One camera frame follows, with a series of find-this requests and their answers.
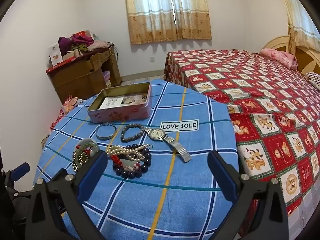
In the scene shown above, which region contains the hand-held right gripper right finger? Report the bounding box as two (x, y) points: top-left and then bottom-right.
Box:
(207, 150), (289, 240)

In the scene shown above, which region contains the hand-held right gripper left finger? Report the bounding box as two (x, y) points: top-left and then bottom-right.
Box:
(25, 150), (108, 240)

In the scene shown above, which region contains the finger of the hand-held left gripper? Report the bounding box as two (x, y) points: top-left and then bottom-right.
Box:
(7, 162), (30, 183)

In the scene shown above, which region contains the metal bead chain necklace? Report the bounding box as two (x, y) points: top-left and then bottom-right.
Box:
(72, 145), (91, 172)

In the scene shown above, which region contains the jade bangle with red string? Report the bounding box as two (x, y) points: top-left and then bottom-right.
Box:
(74, 138), (100, 158)

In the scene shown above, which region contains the white pendant with red cord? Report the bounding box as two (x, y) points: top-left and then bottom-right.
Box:
(110, 155), (140, 173)

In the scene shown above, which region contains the pearl necklace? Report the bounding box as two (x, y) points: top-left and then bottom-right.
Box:
(105, 144), (153, 162)

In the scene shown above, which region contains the silver bangle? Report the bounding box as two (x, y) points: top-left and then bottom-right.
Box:
(96, 122), (117, 140)

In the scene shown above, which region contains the grey bead bracelet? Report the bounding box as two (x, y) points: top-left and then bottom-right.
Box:
(120, 123), (145, 142)

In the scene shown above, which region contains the dark blue bead bracelet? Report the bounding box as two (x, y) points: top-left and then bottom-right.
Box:
(112, 143), (152, 179)

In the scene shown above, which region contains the pink tin box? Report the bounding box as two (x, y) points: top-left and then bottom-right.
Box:
(87, 82), (152, 123)

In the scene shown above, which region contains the silver wristwatch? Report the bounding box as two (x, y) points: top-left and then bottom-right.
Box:
(142, 127), (192, 162)

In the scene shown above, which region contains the blue plaid blanket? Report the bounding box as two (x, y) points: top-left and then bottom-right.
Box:
(34, 79), (240, 240)

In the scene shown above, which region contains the white paper leaflet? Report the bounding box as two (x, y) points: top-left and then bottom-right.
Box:
(99, 94), (148, 110)

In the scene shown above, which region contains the brown wooden cabinet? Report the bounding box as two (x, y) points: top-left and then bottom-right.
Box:
(46, 46), (123, 104)

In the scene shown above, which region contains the flat red box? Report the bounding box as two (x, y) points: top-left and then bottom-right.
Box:
(46, 55), (83, 73)

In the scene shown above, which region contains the small cardboard box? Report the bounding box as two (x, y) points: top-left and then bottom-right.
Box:
(65, 49), (83, 60)

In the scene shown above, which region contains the white upright box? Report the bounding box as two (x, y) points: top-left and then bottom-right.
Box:
(49, 43), (63, 67)

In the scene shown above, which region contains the pile of clothes on cabinet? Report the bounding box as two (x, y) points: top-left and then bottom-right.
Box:
(58, 33), (113, 53)

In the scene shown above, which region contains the pink pillow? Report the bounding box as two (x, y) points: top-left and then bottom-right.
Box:
(259, 49), (298, 70)

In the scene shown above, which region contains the striped pillow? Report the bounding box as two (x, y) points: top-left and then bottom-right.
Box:
(306, 72), (320, 90)

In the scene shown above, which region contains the wooden headboard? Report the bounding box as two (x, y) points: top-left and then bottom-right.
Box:
(261, 36), (320, 77)

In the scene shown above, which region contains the beige floral curtain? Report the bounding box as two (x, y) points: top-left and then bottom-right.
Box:
(275, 0), (320, 48)
(123, 0), (212, 45)

